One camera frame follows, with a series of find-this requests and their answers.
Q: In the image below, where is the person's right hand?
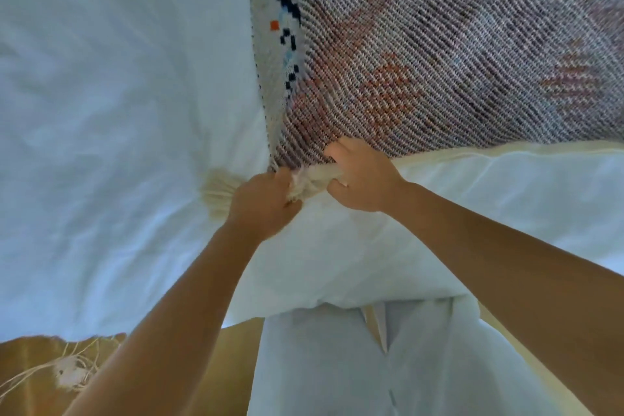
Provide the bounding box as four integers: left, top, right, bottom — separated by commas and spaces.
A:
324, 136, 410, 215

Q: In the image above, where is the person's left hand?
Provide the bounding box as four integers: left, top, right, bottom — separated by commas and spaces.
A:
225, 168, 304, 242

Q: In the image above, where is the woven patterned cushion cover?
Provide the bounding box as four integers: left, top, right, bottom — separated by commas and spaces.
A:
200, 0, 624, 217

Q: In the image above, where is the person's left forearm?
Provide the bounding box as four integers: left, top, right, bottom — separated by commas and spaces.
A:
62, 222, 265, 416

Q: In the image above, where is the person's right forearm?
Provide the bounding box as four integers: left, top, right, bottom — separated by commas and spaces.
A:
384, 181, 624, 416

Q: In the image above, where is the white pillow insert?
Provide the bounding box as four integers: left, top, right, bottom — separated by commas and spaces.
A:
225, 140, 624, 330

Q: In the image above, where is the white bed sheet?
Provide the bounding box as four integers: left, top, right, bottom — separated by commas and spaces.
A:
0, 0, 272, 342

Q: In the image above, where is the white garment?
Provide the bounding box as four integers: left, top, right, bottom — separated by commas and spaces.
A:
246, 296, 568, 416

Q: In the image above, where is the white frayed thread tassel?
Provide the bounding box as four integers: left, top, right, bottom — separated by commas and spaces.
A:
0, 335, 125, 396

